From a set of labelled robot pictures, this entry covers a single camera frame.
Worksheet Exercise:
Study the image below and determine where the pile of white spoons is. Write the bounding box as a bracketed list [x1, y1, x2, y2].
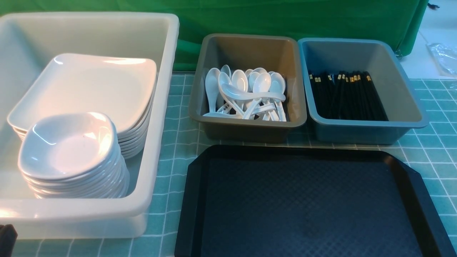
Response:
[204, 65, 287, 122]

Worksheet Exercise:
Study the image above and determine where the white bowl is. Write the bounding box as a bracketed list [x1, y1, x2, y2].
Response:
[17, 112, 120, 181]

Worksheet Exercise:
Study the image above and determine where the brown plastic spoon bin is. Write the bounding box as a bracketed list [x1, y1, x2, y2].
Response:
[188, 34, 307, 143]

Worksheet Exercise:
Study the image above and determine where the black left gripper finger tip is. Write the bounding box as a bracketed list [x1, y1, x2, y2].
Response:
[0, 224, 18, 257]

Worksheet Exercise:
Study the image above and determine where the green backdrop cloth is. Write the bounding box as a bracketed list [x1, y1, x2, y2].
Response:
[1, 0, 428, 71]

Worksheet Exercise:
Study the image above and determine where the black plastic serving tray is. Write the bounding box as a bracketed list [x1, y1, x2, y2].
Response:
[174, 145, 456, 257]

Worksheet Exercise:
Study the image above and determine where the blue-grey plastic chopstick bin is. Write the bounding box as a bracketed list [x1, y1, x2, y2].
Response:
[298, 38, 429, 145]

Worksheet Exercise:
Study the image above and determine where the clear plastic bag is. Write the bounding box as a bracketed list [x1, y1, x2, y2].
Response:
[426, 43, 457, 92]

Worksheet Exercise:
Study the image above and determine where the large white plastic tub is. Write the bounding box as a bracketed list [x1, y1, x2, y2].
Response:
[1, 12, 179, 240]

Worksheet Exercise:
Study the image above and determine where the stack of white square plates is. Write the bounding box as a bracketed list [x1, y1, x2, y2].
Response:
[10, 95, 153, 159]

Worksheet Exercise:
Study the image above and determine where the bundle of black chopsticks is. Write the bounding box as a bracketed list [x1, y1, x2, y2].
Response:
[308, 71, 388, 121]

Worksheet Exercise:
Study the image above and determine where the teal checked tablecloth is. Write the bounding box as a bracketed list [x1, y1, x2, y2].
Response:
[12, 73, 457, 257]

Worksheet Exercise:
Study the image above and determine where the large white square plate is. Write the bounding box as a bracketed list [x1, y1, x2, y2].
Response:
[7, 53, 157, 133]

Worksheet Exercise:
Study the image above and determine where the stack of white bowls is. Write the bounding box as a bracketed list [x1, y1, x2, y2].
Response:
[18, 143, 130, 199]

